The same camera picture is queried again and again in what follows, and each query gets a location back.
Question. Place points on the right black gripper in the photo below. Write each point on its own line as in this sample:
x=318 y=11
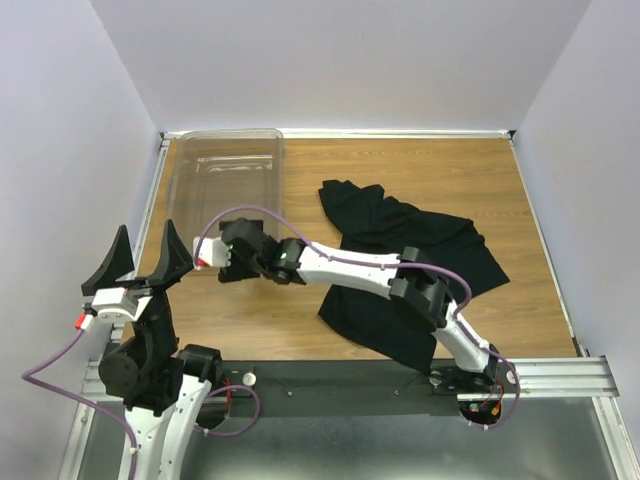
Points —
x=236 y=271

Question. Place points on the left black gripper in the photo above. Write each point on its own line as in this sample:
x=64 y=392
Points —
x=176 y=260

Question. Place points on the black t shirt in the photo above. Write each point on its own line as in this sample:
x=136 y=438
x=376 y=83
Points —
x=370 y=221

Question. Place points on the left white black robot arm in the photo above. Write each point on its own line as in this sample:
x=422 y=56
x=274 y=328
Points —
x=161 y=386

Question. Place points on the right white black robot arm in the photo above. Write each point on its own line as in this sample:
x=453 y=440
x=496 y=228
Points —
x=427 y=298

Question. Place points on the clear plastic bin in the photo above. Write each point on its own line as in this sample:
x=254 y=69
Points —
x=219 y=169

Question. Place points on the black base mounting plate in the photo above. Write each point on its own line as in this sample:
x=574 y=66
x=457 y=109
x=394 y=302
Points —
x=332 y=388

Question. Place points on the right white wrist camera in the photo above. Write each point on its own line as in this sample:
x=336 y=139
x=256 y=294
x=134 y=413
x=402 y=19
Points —
x=210 y=253

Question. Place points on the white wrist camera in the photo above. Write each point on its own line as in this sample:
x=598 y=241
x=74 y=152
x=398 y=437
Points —
x=210 y=253
x=109 y=306

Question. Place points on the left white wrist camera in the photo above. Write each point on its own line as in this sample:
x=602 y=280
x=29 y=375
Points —
x=109 y=306

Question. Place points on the aluminium frame rail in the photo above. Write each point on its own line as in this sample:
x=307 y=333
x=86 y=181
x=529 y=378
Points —
x=534 y=377

